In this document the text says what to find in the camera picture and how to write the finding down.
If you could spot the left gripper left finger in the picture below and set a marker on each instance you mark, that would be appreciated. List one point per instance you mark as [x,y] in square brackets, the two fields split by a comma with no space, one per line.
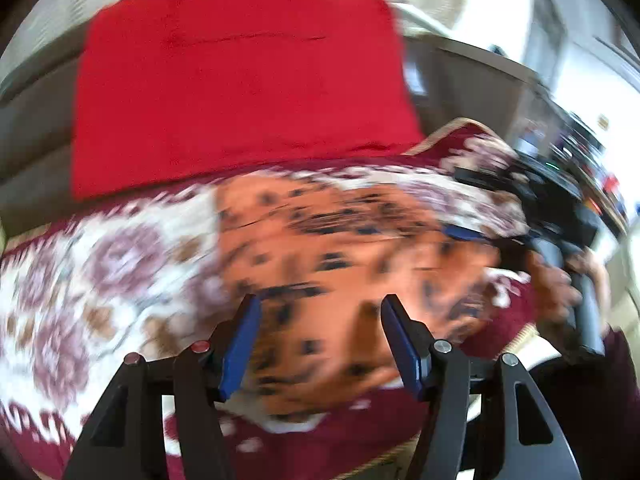
[205,374]

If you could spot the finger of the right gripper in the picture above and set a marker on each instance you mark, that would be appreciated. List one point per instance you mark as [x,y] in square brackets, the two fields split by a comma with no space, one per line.
[465,235]

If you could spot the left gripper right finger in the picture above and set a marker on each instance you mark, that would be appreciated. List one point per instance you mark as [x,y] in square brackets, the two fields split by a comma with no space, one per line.
[437,374]

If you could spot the orange black floral garment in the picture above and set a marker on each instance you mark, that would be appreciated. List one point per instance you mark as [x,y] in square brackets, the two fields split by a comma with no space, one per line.
[321,260]

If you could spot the person's right hand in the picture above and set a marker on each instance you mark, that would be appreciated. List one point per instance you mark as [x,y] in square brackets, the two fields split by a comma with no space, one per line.
[554,295]

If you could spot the cluttered side shelf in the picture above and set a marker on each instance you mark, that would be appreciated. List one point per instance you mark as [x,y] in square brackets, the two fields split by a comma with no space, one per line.
[597,97]

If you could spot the floral maroon bed blanket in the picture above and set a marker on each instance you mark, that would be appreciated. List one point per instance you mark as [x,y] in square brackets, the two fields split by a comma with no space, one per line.
[142,276]

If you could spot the red folded blanket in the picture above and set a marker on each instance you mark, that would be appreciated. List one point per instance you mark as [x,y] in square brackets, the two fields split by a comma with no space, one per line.
[169,89]

